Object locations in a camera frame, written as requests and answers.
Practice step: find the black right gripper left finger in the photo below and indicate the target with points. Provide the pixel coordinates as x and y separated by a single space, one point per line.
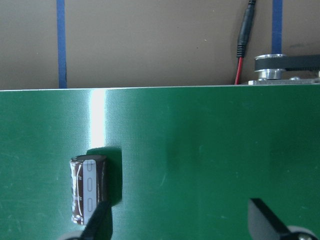
100 225

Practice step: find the green conveyor belt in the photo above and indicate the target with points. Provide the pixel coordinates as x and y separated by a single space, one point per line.
183 161

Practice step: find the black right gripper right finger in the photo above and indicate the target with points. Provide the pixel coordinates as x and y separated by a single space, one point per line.
263 224

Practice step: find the brown cylindrical capacitor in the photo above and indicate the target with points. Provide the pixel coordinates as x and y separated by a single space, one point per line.
89 187

